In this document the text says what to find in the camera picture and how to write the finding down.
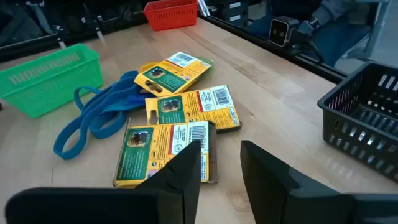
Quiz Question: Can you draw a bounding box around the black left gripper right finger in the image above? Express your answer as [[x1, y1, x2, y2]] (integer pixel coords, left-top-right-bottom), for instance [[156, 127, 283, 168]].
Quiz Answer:
[[240, 140, 398, 224]]

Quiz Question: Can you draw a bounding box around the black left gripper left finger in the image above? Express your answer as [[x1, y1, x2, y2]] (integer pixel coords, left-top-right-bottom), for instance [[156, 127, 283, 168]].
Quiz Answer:
[[4, 139, 202, 224]]

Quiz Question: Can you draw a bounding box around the yellow green crayon box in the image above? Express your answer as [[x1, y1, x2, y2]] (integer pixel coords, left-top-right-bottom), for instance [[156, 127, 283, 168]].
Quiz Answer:
[[145, 85, 243, 134], [134, 51, 214, 97], [112, 120, 218, 189]]

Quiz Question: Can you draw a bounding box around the black plastic basket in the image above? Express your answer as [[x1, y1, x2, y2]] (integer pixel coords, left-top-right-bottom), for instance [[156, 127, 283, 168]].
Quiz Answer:
[[317, 61, 398, 183]]

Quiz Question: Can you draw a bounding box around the blue coil wristband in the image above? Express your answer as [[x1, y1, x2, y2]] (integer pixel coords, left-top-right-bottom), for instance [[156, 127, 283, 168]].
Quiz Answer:
[[127, 94, 156, 105]]

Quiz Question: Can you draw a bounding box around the green plastic basket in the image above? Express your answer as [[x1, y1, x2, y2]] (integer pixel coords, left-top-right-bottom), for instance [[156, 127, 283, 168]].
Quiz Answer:
[[0, 43, 105, 119]]

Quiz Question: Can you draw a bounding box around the red plastic basket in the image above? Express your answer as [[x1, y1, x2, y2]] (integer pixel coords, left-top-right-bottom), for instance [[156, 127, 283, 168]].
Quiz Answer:
[[143, 0, 199, 32]]

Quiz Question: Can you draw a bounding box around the person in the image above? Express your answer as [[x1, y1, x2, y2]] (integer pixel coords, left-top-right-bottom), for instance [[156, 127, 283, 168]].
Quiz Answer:
[[248, 0, 389, 68]]

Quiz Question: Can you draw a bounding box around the black camera cable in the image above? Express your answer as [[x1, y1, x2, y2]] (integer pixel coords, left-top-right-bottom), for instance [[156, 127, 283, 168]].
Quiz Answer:
[[298, 30, 326, 63]]

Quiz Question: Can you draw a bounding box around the table-level camera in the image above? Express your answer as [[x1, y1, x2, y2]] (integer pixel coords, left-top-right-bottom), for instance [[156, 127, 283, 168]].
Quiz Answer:
[[268, 16, 301, 48]]

